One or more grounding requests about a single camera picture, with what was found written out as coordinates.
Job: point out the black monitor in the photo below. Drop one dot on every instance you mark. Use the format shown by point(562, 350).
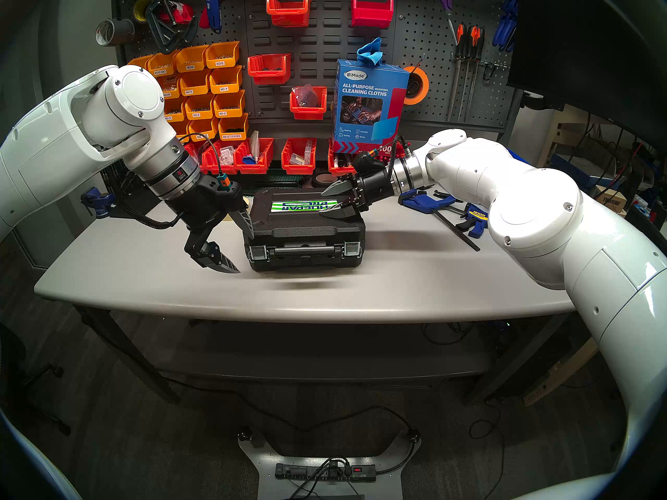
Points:
point(589, 46)

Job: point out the light wooden side desk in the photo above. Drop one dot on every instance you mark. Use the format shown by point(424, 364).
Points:
point(563, 371)

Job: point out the black plastic tool box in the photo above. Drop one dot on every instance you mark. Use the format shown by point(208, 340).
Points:
point(302, 228)

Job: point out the green cutting mat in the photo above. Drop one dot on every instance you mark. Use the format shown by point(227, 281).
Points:
point(281, 180)

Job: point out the blue cleaning cloths carton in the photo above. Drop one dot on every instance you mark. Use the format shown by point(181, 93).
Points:
point(365, 87)

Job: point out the blue bench vise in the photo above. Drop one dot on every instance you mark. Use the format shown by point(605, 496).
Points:
point(99, 198)

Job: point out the black power strip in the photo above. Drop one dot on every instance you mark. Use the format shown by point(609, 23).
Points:
point(292, 472)

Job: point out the clear plastic parts bag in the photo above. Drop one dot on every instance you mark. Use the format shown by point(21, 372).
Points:
point(306, 95)
point(226, 154)
point(307, 150)

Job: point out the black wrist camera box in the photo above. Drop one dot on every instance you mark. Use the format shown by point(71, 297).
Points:
point(367, 163)
point(216, 187)

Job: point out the large blue bar clamp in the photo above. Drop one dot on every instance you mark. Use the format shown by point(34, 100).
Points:
point(422, 202)

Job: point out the red tape roll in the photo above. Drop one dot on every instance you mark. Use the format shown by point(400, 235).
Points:
point(180, 14)

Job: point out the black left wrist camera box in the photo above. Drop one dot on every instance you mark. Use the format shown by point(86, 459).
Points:
point(216, 187)

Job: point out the black carabiner hook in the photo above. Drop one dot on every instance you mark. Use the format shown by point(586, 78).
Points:
point(488, 80)

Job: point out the black metal stand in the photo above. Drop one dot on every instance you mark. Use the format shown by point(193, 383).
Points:
point(117, 186)

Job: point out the grey duct tape roll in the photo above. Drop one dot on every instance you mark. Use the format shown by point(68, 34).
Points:
point(107, 33)

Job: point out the black marker pen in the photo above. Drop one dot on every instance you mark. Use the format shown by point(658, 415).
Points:
point(344, 163)

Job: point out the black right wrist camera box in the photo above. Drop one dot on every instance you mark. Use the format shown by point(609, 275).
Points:
point(367, 163)

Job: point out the blue spring clamp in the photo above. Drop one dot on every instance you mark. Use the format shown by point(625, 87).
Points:
point(509, 7)
point(503, 33)

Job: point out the black table leg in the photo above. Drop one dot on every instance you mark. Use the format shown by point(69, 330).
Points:
point(130, 358)
point(510, 358)

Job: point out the yellow tape roll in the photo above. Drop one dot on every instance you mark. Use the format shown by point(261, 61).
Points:
point(136, 12)

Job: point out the black tape roll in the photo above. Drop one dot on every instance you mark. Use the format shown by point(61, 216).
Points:
point(315, 180)

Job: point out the white paper packet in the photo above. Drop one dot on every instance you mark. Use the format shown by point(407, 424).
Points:
point(255, 145)

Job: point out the black tripod base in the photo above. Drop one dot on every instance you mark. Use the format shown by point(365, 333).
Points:
point(57, 371)

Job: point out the black metal C-clamp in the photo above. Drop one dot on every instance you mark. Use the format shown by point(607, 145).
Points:
point(164, 45)

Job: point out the blue red hand cutter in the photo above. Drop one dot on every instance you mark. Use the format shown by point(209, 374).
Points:
point(213, 9)

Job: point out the orange plastic storage bin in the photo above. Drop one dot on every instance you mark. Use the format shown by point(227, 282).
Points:
point(229, 102)
point(161, 61)
point(199, 105)
point(172, 87)
point(176, 110)
point(223, 55)
point(182, 129)
point(225, 78)
point(192, 59)
point(140, 61)
point(195, 82)
point(204, 127)
point(233, 125)

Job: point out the brown cardboard box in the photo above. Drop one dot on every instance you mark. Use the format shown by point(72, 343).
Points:
point(610, 199)

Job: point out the blue storage crate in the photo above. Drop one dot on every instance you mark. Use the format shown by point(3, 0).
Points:
point(573, 176)

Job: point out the orange tape roll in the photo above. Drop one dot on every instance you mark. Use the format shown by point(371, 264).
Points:
point(424, 74)

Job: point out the dark grey pegboard panel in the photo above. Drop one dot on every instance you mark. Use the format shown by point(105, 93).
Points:
point(323, 46)

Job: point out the orange black screwdriver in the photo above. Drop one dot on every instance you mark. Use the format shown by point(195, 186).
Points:
point(460, 40)
point(470, 43)
point(479, 43)

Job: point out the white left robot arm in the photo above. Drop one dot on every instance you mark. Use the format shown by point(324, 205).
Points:
point(52, 139)

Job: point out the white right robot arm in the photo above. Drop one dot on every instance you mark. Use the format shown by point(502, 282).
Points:
point(547, 207)

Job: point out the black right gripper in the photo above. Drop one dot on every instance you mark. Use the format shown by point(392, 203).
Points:
point(372, 189)

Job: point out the blue microfiber cloth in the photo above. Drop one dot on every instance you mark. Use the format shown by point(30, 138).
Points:
point(370, 48)

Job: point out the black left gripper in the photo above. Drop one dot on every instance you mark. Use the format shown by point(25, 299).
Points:
point(208, 212)

